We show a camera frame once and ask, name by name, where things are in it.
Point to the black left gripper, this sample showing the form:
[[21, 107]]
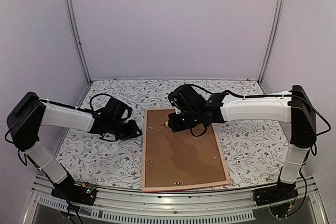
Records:
[[133, 132]]

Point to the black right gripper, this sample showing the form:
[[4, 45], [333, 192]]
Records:
[[173, 124]]

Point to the yellow handled screwdriver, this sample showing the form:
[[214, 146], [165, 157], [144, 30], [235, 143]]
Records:
[[166, 124]]

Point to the pink wooden photo frame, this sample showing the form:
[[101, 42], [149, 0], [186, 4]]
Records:
[[180, 161]]

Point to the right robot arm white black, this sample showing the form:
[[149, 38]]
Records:
[[293, 106]]

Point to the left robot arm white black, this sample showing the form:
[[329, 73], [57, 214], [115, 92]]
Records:
[[32, 115]]

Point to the floral patterned table mat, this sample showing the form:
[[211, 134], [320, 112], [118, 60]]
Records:
[[254, 151]]

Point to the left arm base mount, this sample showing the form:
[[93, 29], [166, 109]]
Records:
[[85, 193]]

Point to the aluminium front rail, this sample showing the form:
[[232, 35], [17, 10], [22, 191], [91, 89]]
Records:
[[117, 205]]

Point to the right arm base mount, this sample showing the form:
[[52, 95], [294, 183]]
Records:
[[278, 192]]

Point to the left aluminium corner post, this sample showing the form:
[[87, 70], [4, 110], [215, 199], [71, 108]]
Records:
[[77, 40]]

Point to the aluminium corner post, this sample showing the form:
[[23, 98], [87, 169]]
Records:
[[271, 41], [77, 40]]

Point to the right aluminium corner post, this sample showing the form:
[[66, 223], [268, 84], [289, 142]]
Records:
[[271, 41]]

